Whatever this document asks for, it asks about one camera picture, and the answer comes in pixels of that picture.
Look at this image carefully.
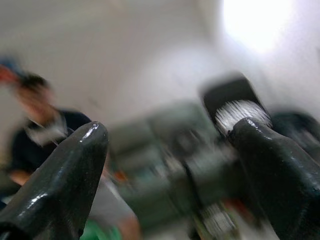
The person in dark shirt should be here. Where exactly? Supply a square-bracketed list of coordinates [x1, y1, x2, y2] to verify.
[0, 71, 111, 188]

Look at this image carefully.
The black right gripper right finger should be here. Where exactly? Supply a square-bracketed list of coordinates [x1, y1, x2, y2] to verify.
[227, 117, 320, 240]

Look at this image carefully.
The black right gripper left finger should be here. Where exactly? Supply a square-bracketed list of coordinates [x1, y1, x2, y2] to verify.
[0, 120, 109, 240]

